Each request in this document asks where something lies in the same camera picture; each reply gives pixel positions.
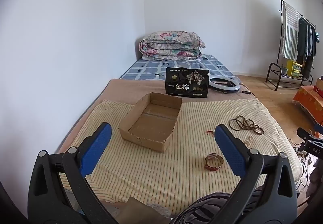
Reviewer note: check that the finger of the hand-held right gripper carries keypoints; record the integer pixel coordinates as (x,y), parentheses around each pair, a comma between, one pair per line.
(304,133)

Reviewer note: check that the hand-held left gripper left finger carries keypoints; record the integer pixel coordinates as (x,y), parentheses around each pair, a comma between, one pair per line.
(98,143)

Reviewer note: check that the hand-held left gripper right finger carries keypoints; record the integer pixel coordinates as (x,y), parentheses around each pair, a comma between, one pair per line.
(232,150)

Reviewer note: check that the cardboard box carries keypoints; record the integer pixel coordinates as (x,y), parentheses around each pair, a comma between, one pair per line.
(151,123)

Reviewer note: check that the dark thin bangles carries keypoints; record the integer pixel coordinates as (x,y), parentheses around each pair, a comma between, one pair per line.
(230,123)

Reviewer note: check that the orange patterned cloth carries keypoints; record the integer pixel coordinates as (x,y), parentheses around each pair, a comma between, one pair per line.
(310,102)

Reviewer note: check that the yellow striped cloth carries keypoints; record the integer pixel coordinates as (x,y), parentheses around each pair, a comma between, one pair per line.
(151,171)

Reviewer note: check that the zebra striped clothing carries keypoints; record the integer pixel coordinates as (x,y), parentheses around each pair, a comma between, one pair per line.
(201,208)

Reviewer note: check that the tan blanket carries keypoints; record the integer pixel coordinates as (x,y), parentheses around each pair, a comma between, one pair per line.
(131,86)

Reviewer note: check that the yellow box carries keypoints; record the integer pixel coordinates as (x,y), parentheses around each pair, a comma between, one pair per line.
(294,68)

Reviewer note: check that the brown cardboard piece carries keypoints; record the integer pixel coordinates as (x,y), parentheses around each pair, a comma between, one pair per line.
(141,210)

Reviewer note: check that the black snack bag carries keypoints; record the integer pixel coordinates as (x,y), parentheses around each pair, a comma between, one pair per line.
(186,82)

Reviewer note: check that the blue checked bed sheet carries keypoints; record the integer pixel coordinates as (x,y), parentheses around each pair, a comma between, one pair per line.
(149,67)

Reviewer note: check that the dark hanging clothes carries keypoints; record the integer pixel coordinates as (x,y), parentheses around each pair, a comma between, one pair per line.
(302,42)

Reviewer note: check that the black metal clothes rack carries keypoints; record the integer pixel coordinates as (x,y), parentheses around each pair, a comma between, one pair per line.
(279,37)

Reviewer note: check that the striped hanging towel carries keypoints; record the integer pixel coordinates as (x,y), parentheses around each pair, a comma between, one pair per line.
(290,32)

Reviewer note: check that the folded floral quilt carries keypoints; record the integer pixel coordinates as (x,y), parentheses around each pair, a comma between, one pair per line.
(171,44)

